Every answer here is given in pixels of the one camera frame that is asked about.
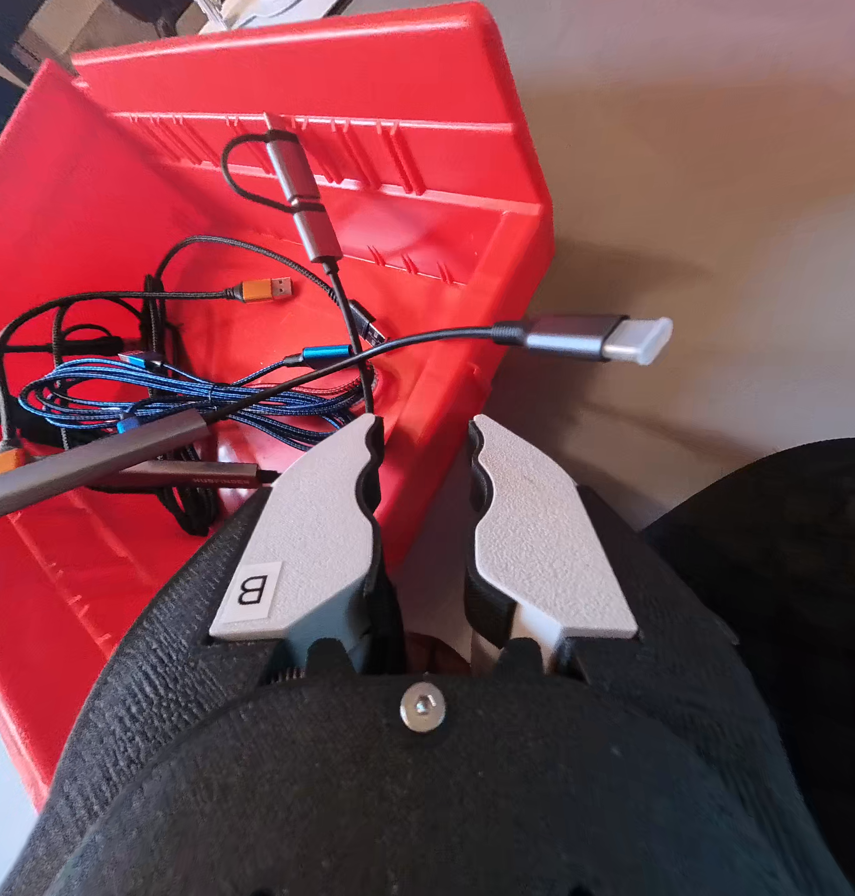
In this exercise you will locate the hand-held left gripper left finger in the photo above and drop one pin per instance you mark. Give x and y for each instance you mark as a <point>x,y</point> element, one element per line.
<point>315,532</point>

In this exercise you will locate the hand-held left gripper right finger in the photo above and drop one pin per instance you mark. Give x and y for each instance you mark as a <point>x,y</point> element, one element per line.
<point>546,546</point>

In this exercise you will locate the long grey usb hub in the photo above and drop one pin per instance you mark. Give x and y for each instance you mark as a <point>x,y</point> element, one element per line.
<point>84,462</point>

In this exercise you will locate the slim dark usb hub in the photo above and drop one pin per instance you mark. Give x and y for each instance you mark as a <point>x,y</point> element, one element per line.
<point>189,476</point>

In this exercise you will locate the black cloth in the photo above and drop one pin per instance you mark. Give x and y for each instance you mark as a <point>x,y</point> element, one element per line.
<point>784,630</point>

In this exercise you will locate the cardboard box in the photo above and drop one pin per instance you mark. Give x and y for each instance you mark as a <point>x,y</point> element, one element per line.
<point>84,28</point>

